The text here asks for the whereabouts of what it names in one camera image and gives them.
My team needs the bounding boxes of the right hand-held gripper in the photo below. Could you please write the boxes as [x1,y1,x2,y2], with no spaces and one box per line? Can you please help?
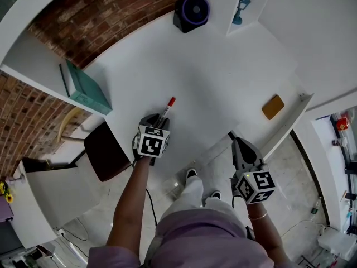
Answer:
[230,137,276,205]

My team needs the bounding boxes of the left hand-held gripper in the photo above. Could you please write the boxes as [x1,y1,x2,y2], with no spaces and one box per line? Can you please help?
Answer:
[131,113,171,166]

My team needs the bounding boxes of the red-capped marker pen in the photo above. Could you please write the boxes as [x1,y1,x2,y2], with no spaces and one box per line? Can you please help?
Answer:
[155,97,177,128]

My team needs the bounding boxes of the white drawer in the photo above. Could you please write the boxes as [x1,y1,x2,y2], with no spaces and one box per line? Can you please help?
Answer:
[228,71,315,162]

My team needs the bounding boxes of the person's right forearm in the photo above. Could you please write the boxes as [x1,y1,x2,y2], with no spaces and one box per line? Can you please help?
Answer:
[246,202,286,260]

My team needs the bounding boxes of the person's left forearm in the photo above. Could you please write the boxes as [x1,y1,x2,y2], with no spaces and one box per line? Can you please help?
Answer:
[105,157,157,251]

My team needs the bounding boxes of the purple round fan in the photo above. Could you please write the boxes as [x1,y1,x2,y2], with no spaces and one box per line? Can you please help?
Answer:
[172,0,211,34]

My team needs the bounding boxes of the brown felt eraser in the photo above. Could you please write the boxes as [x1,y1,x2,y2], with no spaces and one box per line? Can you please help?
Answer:
[261,93,286,121]

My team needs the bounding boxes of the wooden chair dark seat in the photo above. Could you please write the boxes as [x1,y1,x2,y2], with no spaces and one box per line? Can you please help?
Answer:
[56,106,132,183]

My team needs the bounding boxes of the person's light trousers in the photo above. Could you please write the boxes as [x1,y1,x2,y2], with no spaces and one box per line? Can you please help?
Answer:
[161,176,238,221]

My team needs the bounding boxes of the teal book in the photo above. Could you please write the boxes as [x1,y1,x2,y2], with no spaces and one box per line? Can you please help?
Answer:
[58,59,113,117]

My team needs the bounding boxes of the person's lilac shirt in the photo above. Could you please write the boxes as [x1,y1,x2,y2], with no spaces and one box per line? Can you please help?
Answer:
[88,207,283,268]

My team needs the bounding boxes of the red jar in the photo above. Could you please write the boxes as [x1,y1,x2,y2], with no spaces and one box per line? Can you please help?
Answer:
[335,117,351,131]

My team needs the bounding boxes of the black framed window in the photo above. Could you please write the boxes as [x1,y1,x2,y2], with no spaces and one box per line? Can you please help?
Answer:
[331,111,357,230]

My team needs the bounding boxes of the white box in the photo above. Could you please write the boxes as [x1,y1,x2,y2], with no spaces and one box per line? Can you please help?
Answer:
[317,227,354,260]

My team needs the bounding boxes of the small white table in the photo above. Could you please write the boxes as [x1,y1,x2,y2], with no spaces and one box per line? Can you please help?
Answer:
[12,159,102,250]

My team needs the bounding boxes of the teal lantern ornament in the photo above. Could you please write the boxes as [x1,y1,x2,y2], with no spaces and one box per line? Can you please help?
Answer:
[231,0,252,26]

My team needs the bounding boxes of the white hutch shelf unit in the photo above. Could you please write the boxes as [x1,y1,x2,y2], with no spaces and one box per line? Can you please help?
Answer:
[0,0,276,119]

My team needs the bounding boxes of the sunflower pot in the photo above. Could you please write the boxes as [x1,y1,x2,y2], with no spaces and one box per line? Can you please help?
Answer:
[0,180,15,204]

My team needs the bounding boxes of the gold bracelet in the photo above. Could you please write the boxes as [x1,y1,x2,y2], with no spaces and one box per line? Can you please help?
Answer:
[248,210,268,221]

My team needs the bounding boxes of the white cable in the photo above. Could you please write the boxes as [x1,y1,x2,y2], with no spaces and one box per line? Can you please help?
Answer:
[279,218,330,238]

